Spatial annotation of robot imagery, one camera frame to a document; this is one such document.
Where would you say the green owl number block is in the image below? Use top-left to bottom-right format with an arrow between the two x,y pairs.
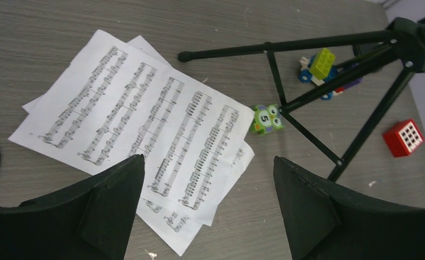
250,104 -> 285,134

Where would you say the colourful toy brick car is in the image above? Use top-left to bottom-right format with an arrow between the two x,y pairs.
298,48 -> 359,87

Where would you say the sheet music page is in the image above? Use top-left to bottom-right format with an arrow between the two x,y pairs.
8,29 -> 255,227
21,35 -> 255,257

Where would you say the red white cube block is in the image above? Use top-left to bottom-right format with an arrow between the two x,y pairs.
382,119 -> 424,158

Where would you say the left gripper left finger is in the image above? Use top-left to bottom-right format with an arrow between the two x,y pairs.
0,155 -> 145,259

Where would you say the black music stand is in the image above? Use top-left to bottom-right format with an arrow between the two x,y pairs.
178,17 -> 425,182

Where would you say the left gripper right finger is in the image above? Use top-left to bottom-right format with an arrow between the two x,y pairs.
273,157 -> 425,259

